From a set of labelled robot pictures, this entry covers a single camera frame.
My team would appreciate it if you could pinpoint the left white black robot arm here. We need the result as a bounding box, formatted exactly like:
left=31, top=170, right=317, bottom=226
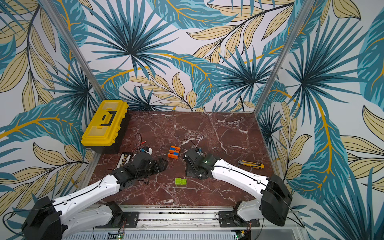
left=22, top=152, right=169, bottom=240

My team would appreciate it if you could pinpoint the aluminium corner post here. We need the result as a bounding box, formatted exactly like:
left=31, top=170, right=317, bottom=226
left=40, top=0, right=106, bottom=101
left=254, top=1, right=315, bottom=118

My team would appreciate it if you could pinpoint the yellow black toolbox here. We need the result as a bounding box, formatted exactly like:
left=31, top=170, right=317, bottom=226
left=81, top=100, right=131, bottom=154

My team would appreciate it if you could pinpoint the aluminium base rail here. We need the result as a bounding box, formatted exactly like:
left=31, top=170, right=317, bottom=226
left=63, top=205, right=310, bottom=240

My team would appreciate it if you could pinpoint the right aluminium corner post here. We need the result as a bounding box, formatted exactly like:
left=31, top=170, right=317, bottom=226
left=254, top=1, right=315, bottom=118

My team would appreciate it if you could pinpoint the left aluminium corner post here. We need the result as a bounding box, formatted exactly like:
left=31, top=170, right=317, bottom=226
left=40, top=0, right=106, bottom=101

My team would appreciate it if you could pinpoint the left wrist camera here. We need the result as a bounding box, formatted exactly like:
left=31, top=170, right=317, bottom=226
left=140, top=147, right=153, bottom=155

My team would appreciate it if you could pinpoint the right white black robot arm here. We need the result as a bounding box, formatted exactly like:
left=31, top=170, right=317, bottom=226
left=183, top=148, right=293, bottom=227

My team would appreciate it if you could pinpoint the yellow utility knife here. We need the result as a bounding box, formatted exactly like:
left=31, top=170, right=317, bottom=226
left=238, top=161, right=265, bottom=169

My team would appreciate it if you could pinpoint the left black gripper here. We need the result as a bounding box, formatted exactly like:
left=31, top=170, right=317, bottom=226
left=137, top=157, right=169, bottom=180

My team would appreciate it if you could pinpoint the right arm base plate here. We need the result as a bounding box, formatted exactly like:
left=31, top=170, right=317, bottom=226
left=215, top=211, right=261, bottom=228

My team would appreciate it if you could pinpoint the green square lego brick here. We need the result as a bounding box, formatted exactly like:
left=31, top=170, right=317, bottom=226
left=175, top=178, right=182, bottom=186

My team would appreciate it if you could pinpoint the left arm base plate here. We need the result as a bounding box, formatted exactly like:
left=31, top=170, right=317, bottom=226
left=96, top=212, right=140, bottom=229

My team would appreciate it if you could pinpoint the orange lego brick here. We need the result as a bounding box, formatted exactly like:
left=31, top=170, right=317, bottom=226
left=170, top=146, right=181, bottom=152
left=168, top=153, right=179, bottom=159

